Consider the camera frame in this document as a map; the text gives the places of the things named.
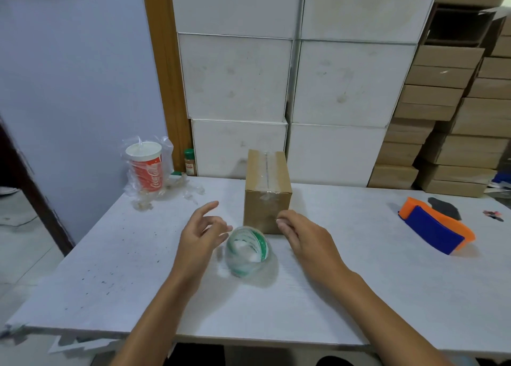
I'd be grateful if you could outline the person's right hand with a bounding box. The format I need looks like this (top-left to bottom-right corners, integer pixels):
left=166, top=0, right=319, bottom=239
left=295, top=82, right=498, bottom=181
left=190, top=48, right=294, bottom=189
left=276, top=210, right=347, bottom=279

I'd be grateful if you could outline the person's left hand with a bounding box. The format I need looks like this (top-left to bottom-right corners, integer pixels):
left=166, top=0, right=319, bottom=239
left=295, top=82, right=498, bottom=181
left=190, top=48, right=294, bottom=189
left=177, top=201, right=233, bottom=283

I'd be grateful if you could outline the person's left forearm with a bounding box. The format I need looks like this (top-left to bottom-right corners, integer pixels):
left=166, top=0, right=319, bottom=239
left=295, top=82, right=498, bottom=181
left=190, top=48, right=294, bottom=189
left=110, top=272, right=197, bottom=366

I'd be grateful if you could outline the person's right forearm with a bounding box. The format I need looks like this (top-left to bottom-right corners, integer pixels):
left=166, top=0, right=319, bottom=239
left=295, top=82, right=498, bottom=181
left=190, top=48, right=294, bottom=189
left=319, top=269, right=454, bottom=366

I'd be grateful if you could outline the small brown cardboard box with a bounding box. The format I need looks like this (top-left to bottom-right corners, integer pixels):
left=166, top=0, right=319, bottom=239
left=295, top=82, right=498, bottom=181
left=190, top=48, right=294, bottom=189
left=243, top=149, right=293, bottom=235

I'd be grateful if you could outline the clear crumpled plastic wrap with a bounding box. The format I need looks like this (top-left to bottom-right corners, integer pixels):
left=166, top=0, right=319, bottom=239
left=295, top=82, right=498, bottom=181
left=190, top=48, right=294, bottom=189
left=170, top=171, right=206, bottom=206

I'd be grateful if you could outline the clear packing tape roll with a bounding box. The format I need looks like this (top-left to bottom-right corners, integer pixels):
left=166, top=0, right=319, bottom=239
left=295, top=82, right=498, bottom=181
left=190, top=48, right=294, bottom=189
left=225, top=226, right=271, bottom=278

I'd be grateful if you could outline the clear plastic bag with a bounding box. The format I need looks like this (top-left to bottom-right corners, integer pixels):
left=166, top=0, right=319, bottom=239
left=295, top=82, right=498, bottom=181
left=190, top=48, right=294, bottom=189
left=120, top=136, right=175, bottom=212

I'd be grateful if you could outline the red paper cup with lid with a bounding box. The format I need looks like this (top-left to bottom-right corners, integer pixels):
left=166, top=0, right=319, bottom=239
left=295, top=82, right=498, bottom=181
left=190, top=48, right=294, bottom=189
left=125, top=141, right=163, bottom=193

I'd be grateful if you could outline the stack of white boxes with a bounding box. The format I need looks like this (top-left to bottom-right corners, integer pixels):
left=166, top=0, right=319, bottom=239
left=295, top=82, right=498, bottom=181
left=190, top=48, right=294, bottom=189
left=169, top=0, right=443, bottom=188

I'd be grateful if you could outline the orange and blue tape dispenser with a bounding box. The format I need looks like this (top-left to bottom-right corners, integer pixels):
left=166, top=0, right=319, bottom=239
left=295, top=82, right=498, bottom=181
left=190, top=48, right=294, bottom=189
left=398, top=197, right=476, bottom=255

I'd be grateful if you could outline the black flat piece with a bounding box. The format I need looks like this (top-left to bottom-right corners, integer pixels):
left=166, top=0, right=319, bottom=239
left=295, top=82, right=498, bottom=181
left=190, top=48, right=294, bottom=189
left=427, top=197, right=462, bottom=222

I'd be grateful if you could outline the stack of brown cardboard boxes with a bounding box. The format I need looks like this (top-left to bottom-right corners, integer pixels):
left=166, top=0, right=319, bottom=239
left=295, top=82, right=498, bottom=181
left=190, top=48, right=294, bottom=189
left=367, top=0, right=511, bottom=198

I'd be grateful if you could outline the wooden door frame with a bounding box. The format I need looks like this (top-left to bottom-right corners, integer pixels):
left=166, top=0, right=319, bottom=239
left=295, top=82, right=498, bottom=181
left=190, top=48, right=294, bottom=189
left=140, top=0, right=193, bottom=174

